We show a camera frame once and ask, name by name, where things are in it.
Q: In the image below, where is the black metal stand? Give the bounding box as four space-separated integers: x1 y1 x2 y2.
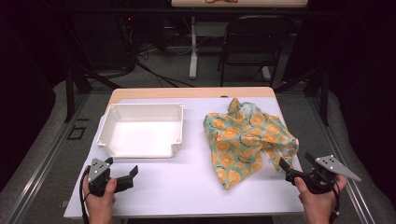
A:
274 65 331 127
63 18 123 124

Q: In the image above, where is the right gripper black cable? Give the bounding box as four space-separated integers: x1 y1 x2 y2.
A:
329 181 342 224

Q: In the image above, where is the person's left hand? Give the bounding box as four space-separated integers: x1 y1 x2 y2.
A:
82 166 119 218

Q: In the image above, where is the white desk leg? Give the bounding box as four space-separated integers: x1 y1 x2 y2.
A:
188 16 200 80

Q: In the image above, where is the white table mat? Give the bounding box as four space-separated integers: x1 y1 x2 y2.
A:
64 97 305 219

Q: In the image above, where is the aluminium rail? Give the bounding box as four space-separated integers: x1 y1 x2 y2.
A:
5 92 92 224
305 95 376 224

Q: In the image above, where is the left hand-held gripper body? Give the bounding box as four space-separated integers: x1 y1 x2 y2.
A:
87 158 135 198

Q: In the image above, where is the orange print cloth bag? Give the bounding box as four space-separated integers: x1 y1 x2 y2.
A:
203 97 300 191

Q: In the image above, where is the black folding chair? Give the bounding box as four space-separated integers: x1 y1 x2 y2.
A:
217 14 295 89

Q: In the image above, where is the black floor cable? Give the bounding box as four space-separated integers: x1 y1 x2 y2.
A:
134 60 196 89

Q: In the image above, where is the white plastic tray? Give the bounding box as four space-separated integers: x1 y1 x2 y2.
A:
95 103 185 160

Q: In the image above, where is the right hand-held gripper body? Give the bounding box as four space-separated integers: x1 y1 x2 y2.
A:
285 154 362 196

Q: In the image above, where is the dark equipment with red light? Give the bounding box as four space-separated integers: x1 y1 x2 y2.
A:
116 14 139 68

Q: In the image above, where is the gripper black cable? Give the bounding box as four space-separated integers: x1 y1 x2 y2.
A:
78 167 92 224
329 181 342 224

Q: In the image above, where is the person's right hand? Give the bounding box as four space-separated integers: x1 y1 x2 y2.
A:
293 175 348 219

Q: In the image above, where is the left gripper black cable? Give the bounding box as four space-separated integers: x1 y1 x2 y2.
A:
78 167 92 224

